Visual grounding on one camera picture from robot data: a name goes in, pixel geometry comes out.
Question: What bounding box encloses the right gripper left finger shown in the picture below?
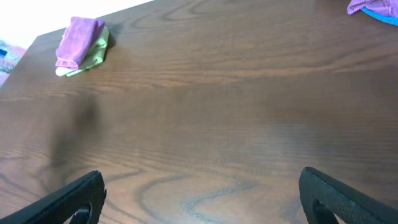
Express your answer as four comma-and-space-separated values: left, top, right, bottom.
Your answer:
1, 170, 106, 224

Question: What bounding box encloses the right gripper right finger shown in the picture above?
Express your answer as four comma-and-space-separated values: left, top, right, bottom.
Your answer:
298, 167, 397, 224

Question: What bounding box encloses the purple microfiber cloth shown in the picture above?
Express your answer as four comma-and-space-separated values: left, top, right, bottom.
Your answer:
55, 16, 105, 70

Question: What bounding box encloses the folded green cloth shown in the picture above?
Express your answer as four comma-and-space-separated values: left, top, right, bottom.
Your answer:
55, 26, 109, 77

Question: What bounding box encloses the blue cloth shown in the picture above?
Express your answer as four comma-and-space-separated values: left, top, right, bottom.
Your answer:
361, 7, 398, 26

